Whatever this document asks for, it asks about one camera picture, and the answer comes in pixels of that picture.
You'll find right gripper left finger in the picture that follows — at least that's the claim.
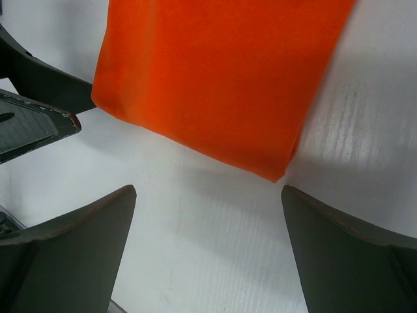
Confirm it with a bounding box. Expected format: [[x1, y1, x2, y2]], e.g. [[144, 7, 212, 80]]
[[1, 185, 136, 312]]

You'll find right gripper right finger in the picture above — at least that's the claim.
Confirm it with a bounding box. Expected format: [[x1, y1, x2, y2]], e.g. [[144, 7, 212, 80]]
[[281, 185, 416, 312]]

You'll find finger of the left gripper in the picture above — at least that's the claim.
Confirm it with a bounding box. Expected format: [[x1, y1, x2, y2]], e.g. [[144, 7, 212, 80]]
[[1, 27, 96, 114], [1, 89, 81, 164]]

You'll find orange t shirt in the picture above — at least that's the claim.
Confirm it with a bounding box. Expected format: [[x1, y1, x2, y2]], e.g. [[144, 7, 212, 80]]
[[91, 1, 355, 182]]

